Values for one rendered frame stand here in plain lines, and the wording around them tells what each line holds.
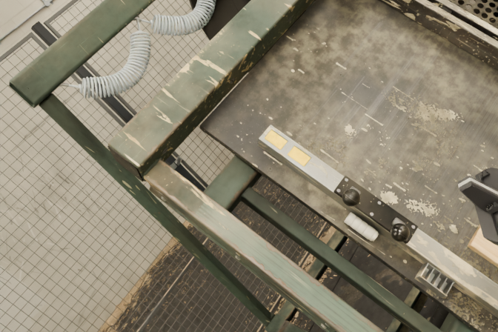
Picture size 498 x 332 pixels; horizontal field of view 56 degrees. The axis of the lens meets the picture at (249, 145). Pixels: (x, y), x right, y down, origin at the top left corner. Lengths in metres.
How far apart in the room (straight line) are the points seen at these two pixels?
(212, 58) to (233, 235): 0.44
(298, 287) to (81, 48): 0.96
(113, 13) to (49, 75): 0.28
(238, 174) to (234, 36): 0.35
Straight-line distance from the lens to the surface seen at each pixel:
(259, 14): 1.28
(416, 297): 2.71
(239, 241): 1.06
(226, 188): 1.18
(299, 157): 1.14
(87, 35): 1.56
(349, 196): 1.01
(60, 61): 1.53
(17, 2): 5.83
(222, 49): 1.21
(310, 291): 1.06
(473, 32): 1.44
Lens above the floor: 2.07
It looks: 19 degrees down
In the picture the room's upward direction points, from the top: 42 degrees counter-clockwise
